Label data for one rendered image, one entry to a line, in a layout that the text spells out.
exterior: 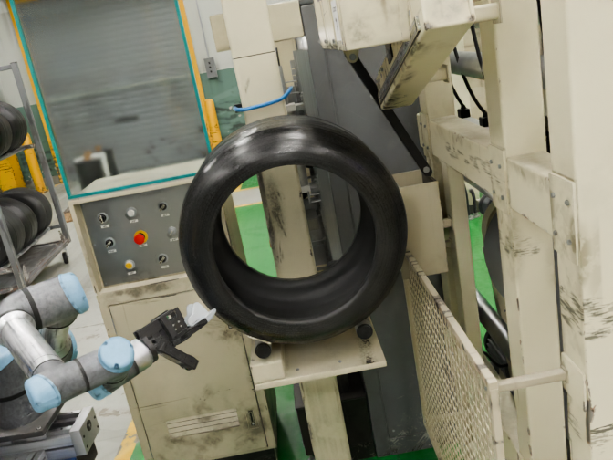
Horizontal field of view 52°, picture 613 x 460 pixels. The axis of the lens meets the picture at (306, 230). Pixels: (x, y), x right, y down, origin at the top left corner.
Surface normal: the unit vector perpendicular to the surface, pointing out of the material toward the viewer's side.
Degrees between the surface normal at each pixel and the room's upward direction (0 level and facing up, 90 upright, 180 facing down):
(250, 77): 90
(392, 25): 90
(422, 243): 90
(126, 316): 90
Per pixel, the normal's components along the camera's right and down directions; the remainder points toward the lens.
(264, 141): -0.15, -0.49
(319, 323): 0.11, 0.45
